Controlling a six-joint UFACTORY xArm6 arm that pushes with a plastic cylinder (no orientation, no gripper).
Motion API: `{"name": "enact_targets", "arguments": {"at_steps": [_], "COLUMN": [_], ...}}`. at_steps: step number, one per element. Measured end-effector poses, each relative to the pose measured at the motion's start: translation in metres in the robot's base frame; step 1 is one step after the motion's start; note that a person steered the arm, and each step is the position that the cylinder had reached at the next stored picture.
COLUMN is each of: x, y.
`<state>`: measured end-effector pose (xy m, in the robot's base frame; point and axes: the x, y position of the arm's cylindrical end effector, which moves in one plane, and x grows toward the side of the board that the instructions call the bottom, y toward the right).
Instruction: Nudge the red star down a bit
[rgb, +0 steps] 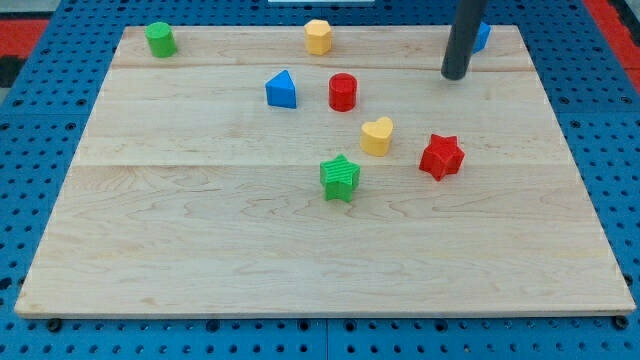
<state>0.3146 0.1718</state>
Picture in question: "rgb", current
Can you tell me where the blue block behind rod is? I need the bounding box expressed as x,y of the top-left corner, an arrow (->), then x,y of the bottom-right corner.
472,22 -> 492,54

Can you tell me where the yellow hexagon block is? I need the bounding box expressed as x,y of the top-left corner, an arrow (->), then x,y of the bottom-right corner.
304,19 -> 332,56

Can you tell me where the green star block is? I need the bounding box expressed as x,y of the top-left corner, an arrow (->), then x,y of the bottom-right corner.
320,154 -> 360,203

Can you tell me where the red cylinder block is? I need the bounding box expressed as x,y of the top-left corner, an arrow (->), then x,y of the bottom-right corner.
328,73 -> 358,112

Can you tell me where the yellow heart block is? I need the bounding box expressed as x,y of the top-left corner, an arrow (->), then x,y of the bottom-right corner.
360,117 -> 394,157

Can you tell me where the wooden board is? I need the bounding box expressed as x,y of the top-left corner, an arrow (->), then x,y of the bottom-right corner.
15,26 -> 635,319

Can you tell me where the green cylinder block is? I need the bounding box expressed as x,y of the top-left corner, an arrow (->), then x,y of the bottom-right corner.
144,21 -> 177,58

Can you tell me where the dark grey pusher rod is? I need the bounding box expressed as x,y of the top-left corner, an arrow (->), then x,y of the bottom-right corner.
441,0 -> 488,81

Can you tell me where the red star block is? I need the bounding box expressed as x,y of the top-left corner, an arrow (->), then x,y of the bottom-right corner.
419,133 -> 465,181

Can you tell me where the blue triangle block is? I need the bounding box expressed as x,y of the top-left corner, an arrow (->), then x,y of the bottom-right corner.
265,70 -> 297,109

